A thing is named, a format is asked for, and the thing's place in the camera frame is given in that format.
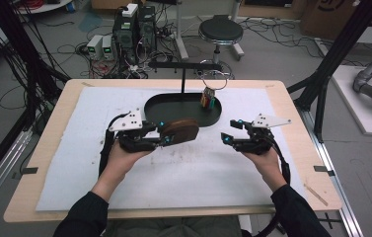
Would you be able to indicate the thin tan strip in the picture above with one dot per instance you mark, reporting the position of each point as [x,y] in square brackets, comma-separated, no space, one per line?
[315,195]

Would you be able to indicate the white metal stand leg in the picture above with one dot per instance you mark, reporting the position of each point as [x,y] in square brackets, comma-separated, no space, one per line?
[181,36]

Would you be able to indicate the person's left hand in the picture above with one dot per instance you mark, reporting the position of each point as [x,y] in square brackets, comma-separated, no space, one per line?
[124,164]

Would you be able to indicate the white box on tower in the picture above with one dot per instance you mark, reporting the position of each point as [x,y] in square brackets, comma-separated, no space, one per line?
[130,10]

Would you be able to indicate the black tape piece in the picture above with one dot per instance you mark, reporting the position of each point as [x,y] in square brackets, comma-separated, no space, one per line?
[323,170]
[29,170]

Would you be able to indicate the white platform board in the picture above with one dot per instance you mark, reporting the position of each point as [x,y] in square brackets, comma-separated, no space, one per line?
[351,108]

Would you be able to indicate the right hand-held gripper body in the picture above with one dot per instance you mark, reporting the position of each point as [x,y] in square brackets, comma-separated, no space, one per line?
[256,144]

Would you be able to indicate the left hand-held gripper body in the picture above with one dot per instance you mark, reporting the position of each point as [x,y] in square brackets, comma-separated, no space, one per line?
[134,141]

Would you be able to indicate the black tray rack with hooks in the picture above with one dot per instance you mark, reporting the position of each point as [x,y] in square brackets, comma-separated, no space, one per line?
[173,113]

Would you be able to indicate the black computer tower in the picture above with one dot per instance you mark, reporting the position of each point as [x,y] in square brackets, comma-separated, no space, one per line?
[147,28]
[126,39]

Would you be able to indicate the grey bench power supply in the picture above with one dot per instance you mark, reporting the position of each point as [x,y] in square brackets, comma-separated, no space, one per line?
[107,47]
[94,46]

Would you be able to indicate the black frame post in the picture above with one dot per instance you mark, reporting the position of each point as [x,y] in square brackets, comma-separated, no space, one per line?
[19,59]
[338,52]

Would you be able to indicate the white table mat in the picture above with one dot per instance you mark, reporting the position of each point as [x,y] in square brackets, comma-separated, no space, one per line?
[186,177]

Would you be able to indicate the black round stool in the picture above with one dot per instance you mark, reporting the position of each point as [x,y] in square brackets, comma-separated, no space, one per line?
[220,31]

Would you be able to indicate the cardboard box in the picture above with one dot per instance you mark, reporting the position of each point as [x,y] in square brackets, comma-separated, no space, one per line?
[334,16]

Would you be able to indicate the person's right hand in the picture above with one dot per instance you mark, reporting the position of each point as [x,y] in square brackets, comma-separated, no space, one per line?
[267,168]

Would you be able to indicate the brown zip pouch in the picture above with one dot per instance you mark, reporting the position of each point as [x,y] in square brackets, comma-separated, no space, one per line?
[182,131]

